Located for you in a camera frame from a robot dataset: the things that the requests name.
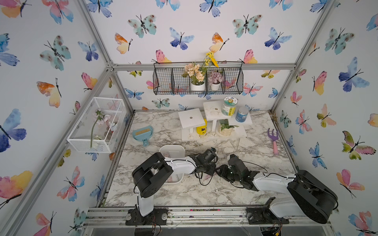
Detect blue lidded jar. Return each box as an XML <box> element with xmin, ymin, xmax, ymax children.
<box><xmin>235</xmin><ymin>107</ymin><xmax>249</xmax><ymax>123</ymax></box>

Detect cream bubble plant pot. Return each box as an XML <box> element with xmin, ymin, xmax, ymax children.
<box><xmin>219</xmin><ymin>124</ymin><xmax>238</xmax><ymax>136</ymax></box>

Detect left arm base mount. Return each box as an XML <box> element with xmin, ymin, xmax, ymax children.
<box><xmin>125</xmin><ymin>207</ymin><xmax>168</xmax><ymax>226</ymax></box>

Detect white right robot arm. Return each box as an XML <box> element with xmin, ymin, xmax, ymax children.
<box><xmin>215</xmin><ymin>154</ymin><xmax>339</xmax><ymax>224</ymax></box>

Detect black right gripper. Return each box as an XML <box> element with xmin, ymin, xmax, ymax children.
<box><xmin>214</xmin><ymin>164</ymin><xmax>241</xmax><ymax>183</ymax></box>

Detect artificial pink flower stem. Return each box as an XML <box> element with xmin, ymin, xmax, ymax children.
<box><xmin>90</xmin><ymin>108</ymin><xmax>111</xmax><ymax>148</ymax></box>

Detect yellow can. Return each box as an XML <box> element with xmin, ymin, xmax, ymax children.
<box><xmin>196</xmin><ymin>119</ymin><xmax>207</xmax><ymax>136</ymax></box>

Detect purple pink garden rake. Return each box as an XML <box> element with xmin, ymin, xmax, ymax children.
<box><xmin>267</xmin><ymin>128</ymin><xmax>279</xmax><ymax>155</ymax></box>

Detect white tiered display stand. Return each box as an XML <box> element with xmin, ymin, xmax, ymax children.
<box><xmin>178</xmin><ymin>101</ymin><xmax>253</xmax><ymax>141</ymax></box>

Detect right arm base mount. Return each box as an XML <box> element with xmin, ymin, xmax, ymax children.
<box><xmin>246</xmin><ymin>197</ymin><xmax>289</xmax><ymax>225</ymax></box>

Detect clear triangle ruler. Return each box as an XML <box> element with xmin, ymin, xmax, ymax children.
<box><xmin>230</xmin><ymin>139</ymin><xmax>240</xmax><ymax>152</ymax></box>

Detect white mesh wall box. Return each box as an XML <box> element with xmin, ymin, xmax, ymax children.
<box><xmin>67</xmin><ymin>97</ymin><xmax>127</xmax><ymax>153</ymax></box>

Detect white pot beige flowers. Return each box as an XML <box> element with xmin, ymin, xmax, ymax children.
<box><xmin>182</xmin><ymin>51</ymin><xmax>218</xmax><ymax>91</ymax></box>

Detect teal dustpan brush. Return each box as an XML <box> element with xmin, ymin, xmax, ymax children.
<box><xmin>132</xmin><ymin>125</ymin><xmax>154</xmax><ymax>147</ymax></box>

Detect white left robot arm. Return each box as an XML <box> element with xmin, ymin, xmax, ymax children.
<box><xmin>132</xmin><ymin>147</ymin><xmax>218</xmax><ymax>217</ymax></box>

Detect white storage box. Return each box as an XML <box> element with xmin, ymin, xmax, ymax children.
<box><xmin>159</xmin><ymin>145</ymin><xmax>186</xmax><ymax>185</ymax></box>

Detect sunflower seed jar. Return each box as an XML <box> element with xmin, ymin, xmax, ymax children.
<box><xmin>221</xmin><ymin>96</ymin><xmax>238</xmax><ymax>117</ymax></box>

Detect black wire wall basket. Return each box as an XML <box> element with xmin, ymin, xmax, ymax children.
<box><xmin>152</xmin><ymin>62</ymin><xmax>244</xmax><ymax>95</ymax></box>

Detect white pot purple flowers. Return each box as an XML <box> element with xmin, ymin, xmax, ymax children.
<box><xmin>208</xmin><ymin>71</ymin><xmax>223</xmax><ymax>91</ymax></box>

